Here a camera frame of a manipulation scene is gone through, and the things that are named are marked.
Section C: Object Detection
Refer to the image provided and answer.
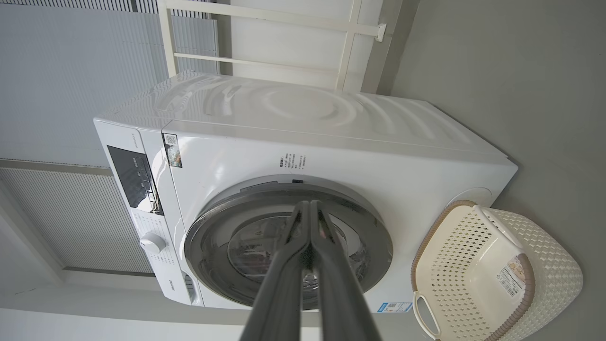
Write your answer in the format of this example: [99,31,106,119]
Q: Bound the white metal railing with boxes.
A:
[158,0,387,93]

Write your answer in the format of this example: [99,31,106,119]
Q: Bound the blue energy label sticker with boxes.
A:
[377,302,413,314]

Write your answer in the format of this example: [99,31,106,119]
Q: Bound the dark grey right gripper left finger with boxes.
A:
[239,200,313,341]

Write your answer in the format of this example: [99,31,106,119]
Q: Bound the round glass washer door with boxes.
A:
[184,182,394,311]

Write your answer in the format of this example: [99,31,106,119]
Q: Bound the printed product label with barcode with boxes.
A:
[496,256,527,298]

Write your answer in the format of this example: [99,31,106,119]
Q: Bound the white front-load washing machine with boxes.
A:
[93,71,519,314]

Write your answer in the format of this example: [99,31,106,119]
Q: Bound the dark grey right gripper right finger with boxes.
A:
[310,200,383,341]

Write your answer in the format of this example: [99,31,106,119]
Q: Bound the cream perforated laundry basket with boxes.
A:
[411,200,584,341]

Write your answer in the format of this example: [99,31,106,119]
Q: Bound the white plastic control knob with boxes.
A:
[139,232,167,254]

